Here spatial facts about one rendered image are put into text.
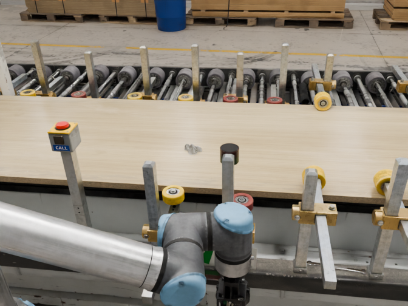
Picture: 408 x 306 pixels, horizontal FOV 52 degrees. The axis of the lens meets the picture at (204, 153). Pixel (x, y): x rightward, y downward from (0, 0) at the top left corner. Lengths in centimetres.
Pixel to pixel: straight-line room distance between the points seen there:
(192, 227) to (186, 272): 14
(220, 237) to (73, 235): 33
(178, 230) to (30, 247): 31
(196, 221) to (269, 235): 79
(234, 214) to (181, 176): 67
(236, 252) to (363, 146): 103
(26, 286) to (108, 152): 88
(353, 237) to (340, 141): 42
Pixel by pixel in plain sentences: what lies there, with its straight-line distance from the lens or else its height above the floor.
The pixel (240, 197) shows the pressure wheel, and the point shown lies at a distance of 150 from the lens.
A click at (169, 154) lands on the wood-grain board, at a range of 177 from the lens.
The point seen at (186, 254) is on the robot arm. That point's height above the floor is 119.
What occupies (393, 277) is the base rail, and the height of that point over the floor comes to 70.
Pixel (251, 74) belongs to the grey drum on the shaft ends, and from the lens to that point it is 273.
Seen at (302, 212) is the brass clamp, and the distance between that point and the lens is 136.
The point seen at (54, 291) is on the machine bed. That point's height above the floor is 17.
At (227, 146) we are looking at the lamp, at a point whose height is 115.
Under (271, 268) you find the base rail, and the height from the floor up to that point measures 70.
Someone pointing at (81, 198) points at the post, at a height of 96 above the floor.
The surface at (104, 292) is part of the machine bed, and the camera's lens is 221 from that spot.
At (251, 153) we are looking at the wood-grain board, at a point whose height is 90.
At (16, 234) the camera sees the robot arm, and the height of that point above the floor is 131.
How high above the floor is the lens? 181
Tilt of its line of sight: 31 degrees down
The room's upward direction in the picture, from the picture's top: 2 degrees counter-clockwise
